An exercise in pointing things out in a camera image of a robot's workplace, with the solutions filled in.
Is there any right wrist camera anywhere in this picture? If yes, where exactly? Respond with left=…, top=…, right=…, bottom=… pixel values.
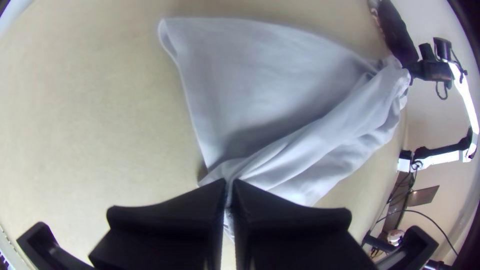
left=433, top=36, right=453, bottom=61

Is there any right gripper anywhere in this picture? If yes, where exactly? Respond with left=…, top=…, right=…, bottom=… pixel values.
left=406, top=43, right=455, bottom=83

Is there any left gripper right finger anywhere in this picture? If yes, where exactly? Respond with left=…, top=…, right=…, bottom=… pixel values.
left=230, top=179, right=378, bottom=270

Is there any black cable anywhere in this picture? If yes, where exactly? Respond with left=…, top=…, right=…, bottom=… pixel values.
left=434, top=80, right=451, bottom=101
left=374, top=208, right=459, bottom=257

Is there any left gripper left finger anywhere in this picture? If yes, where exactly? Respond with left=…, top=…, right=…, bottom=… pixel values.
left=88, top=178, right=228, bottom=270

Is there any grey t-shirt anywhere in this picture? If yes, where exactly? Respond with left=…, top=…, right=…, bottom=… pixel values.
left=157, top=16, right=413, bottom=241

